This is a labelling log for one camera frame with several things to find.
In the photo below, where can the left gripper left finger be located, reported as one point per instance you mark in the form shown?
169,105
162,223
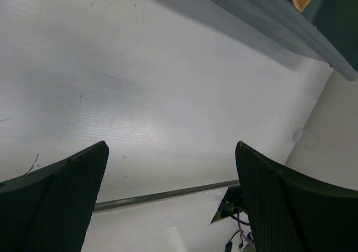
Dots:
50,209

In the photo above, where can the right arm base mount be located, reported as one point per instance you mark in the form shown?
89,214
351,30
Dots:
232,207

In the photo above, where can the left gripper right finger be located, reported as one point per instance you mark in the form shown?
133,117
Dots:
289,211

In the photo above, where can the grey plastic bin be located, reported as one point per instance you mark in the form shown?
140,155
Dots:
325,30

